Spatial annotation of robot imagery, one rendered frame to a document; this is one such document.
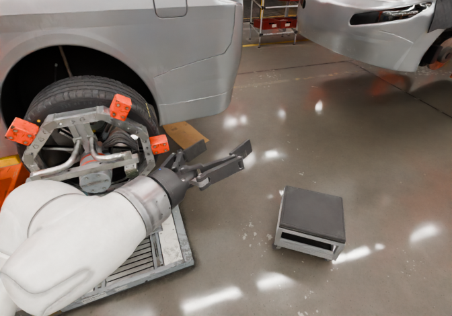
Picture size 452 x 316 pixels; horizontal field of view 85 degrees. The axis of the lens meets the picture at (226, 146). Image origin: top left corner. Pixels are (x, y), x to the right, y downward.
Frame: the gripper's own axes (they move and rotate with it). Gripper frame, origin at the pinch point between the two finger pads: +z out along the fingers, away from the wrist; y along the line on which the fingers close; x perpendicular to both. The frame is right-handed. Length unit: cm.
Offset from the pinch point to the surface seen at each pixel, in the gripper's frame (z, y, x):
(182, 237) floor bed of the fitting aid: 39, -95, -91
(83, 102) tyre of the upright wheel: 10, -83, 15
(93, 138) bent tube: 6, -80, -1
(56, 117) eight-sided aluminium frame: -2, -87, 12
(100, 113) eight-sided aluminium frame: 11, -74, 9
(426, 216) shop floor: 167, 41, -138
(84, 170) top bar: -6, -71, -10
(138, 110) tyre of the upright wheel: 29, -75, 5
